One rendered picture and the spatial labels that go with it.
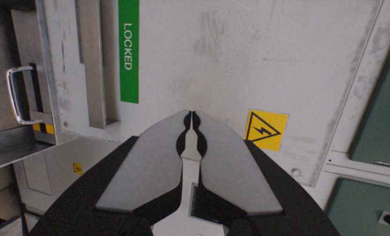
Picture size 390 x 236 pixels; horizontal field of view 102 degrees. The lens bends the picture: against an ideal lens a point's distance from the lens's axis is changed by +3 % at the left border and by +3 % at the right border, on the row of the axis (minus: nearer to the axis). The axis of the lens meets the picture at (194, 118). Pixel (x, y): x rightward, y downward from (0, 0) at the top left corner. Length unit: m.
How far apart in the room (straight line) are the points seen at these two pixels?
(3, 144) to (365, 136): 0.89
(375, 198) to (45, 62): 0.95
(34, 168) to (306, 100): 1.30
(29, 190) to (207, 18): 1.39
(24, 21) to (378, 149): 0.90
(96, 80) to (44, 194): 1.14
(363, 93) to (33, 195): 1.65
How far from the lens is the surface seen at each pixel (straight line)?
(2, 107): 0.46
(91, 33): 0.28
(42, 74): 0.40
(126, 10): 0.30
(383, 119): 0.71
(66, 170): 1.11
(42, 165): 1.25
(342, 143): 0.71
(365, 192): 0.79
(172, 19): 0.26
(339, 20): 0.27
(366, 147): 0.72
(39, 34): 0.40
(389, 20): 0.71
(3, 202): 1.61
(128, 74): 0.29
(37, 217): 1.56
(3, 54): 0.46
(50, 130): 0.43
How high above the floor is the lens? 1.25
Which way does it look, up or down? 12 degrees down
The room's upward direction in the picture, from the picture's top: 99 degrees clockwise
